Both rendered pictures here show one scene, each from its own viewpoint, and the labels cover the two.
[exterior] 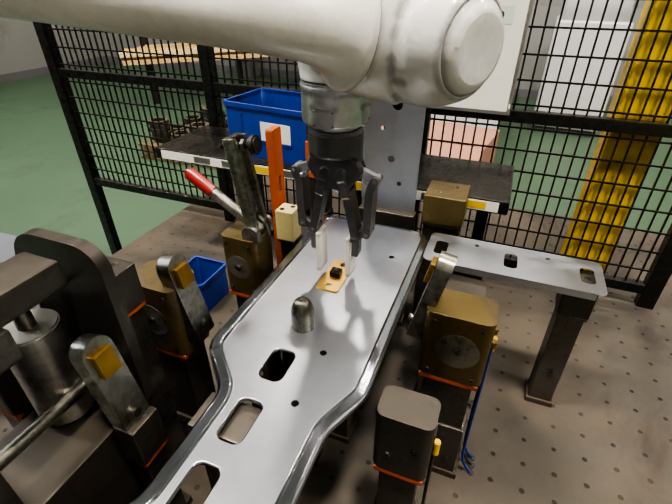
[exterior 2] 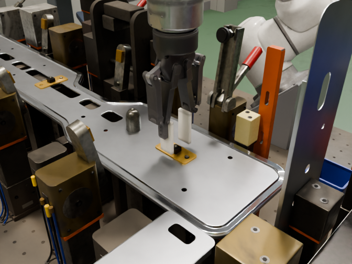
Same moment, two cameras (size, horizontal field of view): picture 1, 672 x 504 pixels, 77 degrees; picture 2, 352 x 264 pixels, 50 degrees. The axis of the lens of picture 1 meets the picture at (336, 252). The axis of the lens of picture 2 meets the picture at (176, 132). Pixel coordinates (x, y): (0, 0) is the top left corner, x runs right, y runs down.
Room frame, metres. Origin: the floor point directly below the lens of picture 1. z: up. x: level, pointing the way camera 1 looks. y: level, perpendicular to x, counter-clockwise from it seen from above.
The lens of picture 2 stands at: (0.80, -0.56, 1.43)
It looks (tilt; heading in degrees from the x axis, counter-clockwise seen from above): 32 degrees down; 112
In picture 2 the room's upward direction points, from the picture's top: straight up
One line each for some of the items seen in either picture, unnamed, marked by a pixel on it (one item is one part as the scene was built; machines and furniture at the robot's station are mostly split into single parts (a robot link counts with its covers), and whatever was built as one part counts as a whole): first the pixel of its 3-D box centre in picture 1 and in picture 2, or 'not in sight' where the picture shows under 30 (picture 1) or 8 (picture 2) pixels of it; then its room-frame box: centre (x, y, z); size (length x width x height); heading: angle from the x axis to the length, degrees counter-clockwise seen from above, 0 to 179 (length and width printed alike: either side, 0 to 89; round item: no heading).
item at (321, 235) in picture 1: (321, 247); (184, 125); (0.58, 0.02, 1.05); 0.03 x 0.01 x 0.07; 158
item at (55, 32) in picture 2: not in sight; (78, 83); (0.05, 0.39, 0.89); 0.12 x 0.08 x 0.38; 68
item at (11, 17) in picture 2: not in sight; (20, 53); (-0.35, 0.56, 0.88); 0.12 x 0.07 x 0.36; 68
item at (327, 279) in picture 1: (336, 273); (175, 149); (0.57, 0.00, 1.01); 0.08 x 0.04 x 0.01; 158
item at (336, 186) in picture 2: (201, 284); (327, 184); (0.88, 0.35, 0.75); 0.11 x 0.10 x 0.09; 158
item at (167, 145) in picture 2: (350, 253); (166, 135); (0.56, -0.02, 1.05); 0.03 x 0.01 x 0.07; 158
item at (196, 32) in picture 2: (335, 157); (175, 53); (0.57, 0.00, 1.20); 0.08 x 0.07 x 0.09; 68
